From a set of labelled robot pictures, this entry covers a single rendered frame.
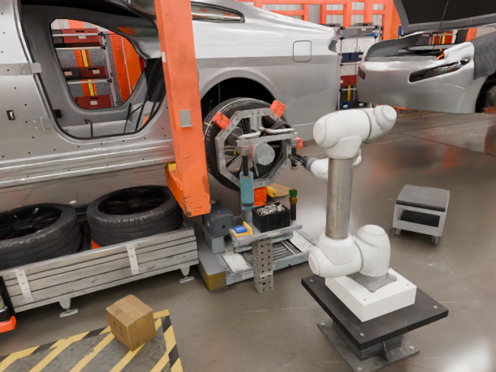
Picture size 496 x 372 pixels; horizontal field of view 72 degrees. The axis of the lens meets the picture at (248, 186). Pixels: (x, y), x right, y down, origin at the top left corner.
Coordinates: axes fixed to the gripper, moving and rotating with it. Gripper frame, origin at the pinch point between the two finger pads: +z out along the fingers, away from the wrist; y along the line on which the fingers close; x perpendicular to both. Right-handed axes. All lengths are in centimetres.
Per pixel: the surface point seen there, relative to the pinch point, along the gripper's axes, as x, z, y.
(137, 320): -66, -27, -111
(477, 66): 41, 67, 259
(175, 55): 64, 10, -67
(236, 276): -77, 0, -45
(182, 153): 10, 10, -69
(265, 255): -55, -17, -31
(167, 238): -46, 18, -85
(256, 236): -38, -21, -38
